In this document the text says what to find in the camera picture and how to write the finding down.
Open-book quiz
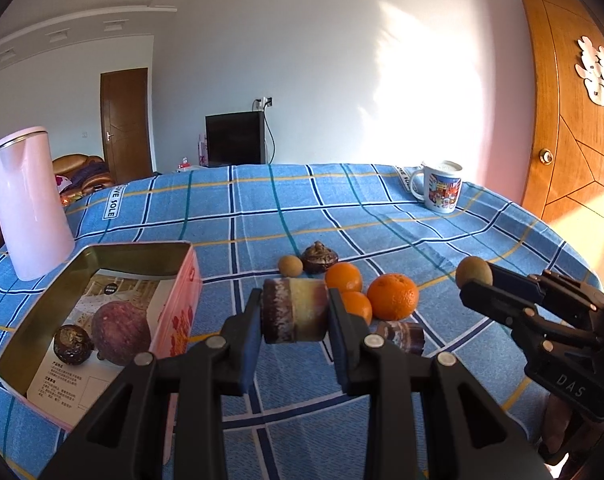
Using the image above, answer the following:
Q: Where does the black television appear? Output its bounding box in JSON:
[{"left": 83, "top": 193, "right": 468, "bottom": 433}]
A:
[{"left": 205, "top": 111, "right": 267, "bottom": 166}]

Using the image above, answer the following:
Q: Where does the pink electric kettle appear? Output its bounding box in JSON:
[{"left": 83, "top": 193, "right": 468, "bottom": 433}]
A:
[{"left": 0, "top": 126, "right": 76, "bottom": 282}]

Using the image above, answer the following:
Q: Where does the pink tin box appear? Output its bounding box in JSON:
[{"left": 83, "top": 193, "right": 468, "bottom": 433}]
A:
[{"left": 0, "top": 241, "right": 203, "bottom": 461}]

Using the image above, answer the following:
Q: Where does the black power cable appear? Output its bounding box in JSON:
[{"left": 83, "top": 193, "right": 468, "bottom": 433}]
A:
[{"left": 262, "top": 107, "right": 279, "bottom": 164}]

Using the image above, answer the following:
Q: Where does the person's right hand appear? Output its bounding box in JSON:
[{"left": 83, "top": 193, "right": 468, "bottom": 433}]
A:
[{"left": 543, "top": 394, "right": 576, "bottom": 455}]

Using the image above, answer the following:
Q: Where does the brown leather armchair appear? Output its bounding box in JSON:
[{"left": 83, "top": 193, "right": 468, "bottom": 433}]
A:
[{"left": 52, "top": 154, "right": 115, "bottom": 200}]

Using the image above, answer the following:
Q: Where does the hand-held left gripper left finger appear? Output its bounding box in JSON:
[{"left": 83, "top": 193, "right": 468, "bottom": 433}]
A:
[{"left": 39, "top": 287, "right": 265, "bottom": 480}]

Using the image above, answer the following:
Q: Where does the medium orange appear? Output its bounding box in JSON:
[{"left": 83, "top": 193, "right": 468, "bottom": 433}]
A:
[{"left": 324, "top": 262, "right": 363, "bottom": 293}]

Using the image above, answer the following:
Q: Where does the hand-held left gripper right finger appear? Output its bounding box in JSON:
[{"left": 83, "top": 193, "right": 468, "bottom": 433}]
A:
[{"left": 327, "top": 287, "right": 550, "bottom": 480}]

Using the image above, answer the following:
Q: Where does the purple blanket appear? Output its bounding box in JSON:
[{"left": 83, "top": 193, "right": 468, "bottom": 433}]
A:
[{"left": 77, "top": 161, "right": 110, "bottom": 183}]

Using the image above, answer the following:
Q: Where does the printed paper liner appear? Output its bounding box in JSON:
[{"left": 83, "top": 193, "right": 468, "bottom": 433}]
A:
[{"left": 27, "top": 268, "right": 175, "bottom": 411}]

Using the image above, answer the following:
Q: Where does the white printed mug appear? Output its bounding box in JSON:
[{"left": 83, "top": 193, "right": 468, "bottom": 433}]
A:
[{"left": 408, "top": 160, "right": 464, "bottom": 216}]

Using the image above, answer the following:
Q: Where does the white paper door decoration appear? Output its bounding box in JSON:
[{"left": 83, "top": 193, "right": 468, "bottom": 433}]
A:
[{"left": 575, "top": 36, "right": 604, "bottom": 117}]

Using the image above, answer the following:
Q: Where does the orange wooden door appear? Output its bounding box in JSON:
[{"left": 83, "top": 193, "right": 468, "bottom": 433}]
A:
[{"left": 512, "top": 0, "right": 604, "bottom": 241}]

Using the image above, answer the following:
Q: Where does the purple passion fruit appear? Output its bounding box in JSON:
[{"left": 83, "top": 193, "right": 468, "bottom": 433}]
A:
[{"left": 91, "top": 300, "right": 151, "bottom": 365}]

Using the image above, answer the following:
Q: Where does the blue plaid tablecloth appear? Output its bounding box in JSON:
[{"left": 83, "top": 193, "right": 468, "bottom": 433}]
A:
[{"left": 0, "top": 162, "right": 604, "bottom": 480}]

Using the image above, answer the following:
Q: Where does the dark brown door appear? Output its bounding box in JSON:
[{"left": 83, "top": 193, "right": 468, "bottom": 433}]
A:
[{"left": 100, "top": 67, "right": 155, "bottom": 183}]

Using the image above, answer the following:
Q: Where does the small orange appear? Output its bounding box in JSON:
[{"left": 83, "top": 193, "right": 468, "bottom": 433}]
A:
[{"left": 341, "top": 291, "right": 373, "bottom": 326}]

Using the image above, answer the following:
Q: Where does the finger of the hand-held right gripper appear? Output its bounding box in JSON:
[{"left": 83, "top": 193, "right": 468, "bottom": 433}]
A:
[
  {"left": 459, "top": 280, "right": 598, "bottom": 357},
  {"left": 486, "top": 261, "right": 604, "bottom": 312}
]

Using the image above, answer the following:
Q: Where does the large orange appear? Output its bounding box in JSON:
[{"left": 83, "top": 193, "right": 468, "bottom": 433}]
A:
[{"left": 367, "top": 273, "right": 420, "bottom": 321}]

